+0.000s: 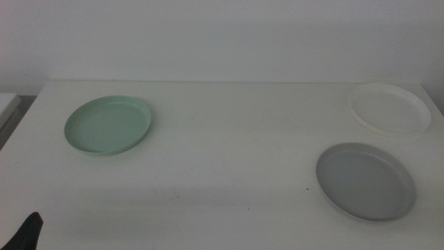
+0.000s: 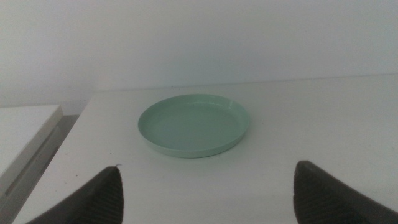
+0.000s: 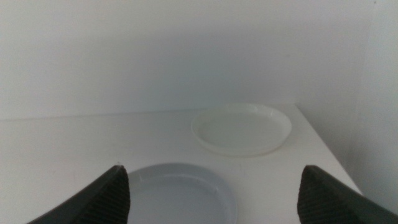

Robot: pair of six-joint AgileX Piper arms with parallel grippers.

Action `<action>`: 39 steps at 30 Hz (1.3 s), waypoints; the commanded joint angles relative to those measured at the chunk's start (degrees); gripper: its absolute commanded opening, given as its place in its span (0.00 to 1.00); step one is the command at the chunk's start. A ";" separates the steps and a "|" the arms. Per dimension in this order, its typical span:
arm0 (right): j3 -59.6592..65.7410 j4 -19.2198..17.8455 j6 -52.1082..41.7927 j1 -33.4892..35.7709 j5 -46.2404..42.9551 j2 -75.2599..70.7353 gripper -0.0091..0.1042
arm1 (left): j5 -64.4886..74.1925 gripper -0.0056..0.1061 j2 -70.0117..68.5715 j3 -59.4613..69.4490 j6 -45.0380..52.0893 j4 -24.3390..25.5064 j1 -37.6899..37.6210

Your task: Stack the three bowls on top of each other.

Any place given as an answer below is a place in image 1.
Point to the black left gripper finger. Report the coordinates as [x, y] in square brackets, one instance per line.
[26, 234]

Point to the white side table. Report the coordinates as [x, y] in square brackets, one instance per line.
[7, 102]

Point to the pale green shallow bowl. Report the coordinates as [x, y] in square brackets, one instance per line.
[107, 125]

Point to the white shallow bowl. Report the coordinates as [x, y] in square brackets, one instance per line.
[390, 109]

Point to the grey shallow bowl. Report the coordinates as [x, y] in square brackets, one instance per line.
[364, 180]

